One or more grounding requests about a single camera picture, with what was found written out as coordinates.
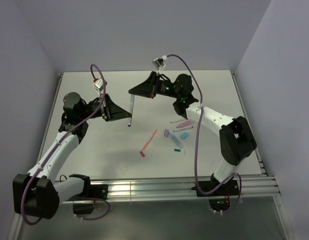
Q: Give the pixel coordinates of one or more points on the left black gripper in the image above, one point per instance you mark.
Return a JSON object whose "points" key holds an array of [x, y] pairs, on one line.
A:
{"points": [[113, 112]]}

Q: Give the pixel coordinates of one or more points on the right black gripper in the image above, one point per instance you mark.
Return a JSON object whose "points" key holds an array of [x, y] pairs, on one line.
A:
{"points": [[149, 88]]}

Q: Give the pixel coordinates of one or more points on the grey blue-tip pen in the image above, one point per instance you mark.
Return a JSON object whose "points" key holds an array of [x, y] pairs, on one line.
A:
{"points": [[132, 100]]}

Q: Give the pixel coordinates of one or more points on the orange pen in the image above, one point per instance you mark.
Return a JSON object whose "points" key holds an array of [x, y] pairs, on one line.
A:
{"points": [[149, 140]]}

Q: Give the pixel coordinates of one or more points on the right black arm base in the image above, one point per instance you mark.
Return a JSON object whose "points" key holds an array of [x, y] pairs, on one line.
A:
{"points": [[229, 189]]}

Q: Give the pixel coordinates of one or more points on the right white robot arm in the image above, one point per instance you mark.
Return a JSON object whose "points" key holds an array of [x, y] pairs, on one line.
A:
{"points": [[236, 139]]}

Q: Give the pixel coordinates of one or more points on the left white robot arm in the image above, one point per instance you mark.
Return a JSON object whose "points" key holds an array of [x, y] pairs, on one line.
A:
{"points": [[36, 193]]}

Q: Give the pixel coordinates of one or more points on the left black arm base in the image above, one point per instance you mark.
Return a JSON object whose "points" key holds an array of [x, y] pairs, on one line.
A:
{"points": [[96, 191]]}

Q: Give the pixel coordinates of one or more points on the white thin pen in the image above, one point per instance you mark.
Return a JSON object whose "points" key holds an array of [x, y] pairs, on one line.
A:
{"points": [[179, 120]]}

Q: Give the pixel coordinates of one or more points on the teal thin pen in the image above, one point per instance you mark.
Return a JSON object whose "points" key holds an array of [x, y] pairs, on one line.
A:
{"points": [[183, 129]]}

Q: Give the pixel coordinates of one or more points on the purple marker cap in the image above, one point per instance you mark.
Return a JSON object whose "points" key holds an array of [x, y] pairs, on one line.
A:
{"points": [[166, 133]]}

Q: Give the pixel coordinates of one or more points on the pink highlighter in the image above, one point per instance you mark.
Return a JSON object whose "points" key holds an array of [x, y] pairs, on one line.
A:
{"points": [[185, 123]]}

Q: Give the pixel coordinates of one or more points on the light blue cap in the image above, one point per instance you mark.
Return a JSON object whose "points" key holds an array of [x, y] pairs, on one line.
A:
{"points": [[184, 135]]}

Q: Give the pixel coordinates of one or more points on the light blue highlighter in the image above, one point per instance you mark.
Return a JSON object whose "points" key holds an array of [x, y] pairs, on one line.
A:
{"points": [[176, 140]]}

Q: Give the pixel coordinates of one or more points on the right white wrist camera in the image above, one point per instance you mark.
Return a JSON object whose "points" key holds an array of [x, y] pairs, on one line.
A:
{"points": [[159, 63]]}

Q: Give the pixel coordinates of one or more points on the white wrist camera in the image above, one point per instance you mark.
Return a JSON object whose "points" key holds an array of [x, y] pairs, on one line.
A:
{"points": [[99, 84], [159, 63]]}

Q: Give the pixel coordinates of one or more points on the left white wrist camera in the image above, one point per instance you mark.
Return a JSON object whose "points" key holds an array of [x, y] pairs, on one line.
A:
{"points": [[99, 84]]}

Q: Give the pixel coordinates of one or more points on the aluminium rail frame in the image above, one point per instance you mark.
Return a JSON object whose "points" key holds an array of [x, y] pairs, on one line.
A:
{"points": [[139, 198]]}

